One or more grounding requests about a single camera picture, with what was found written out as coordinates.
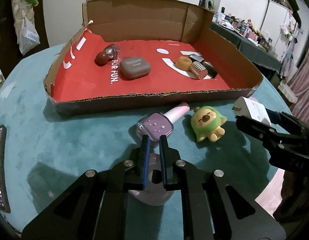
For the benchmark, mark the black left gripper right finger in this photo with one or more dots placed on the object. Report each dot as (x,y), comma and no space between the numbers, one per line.
(180,175)

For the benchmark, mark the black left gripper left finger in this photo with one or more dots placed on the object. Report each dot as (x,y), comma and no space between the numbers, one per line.
(130,174)

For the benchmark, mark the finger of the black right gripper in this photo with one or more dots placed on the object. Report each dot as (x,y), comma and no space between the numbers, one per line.
(288,122)
(272,140)

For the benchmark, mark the pink white earbud case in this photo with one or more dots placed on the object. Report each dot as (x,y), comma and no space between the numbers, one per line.
(154,194)

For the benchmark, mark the white power adapter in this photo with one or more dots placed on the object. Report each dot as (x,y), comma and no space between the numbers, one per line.
(252,109)

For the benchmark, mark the purple nail polish bottle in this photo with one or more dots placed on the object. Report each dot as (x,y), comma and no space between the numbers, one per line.
(156,124)

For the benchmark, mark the green hooded capybara toy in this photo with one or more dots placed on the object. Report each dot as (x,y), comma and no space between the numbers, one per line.
(207,123)

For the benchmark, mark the brown earbud case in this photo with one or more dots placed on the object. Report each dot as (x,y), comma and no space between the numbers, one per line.
(134,67)

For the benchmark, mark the amber round jar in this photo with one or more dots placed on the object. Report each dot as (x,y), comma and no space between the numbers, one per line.
(183,63)

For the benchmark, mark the pink curtain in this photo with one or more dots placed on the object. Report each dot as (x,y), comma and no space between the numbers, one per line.
(299,84)

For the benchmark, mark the dark cluttered table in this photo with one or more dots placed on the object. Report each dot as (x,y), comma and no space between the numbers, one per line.
(265,63)

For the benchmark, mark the teal fuzzy table cover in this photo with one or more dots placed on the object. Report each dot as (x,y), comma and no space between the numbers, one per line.
(46,152)

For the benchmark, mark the black square perfume bottle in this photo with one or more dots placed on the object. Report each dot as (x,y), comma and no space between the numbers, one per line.
(212,72)

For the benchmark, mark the studded rose gold cube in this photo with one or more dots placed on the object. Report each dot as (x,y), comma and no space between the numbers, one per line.
(198,70)

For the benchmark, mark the dark red ball bottle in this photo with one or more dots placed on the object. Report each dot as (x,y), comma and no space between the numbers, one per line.
(109,53)

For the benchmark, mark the cardboard box with red liner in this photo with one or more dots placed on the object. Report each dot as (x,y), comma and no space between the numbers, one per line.
(160,31)

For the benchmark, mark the black smartphone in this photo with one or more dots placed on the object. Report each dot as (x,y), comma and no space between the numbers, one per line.
(4,204)

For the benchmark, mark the white plastic bag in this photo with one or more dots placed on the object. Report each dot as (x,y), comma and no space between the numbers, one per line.
(28,37)

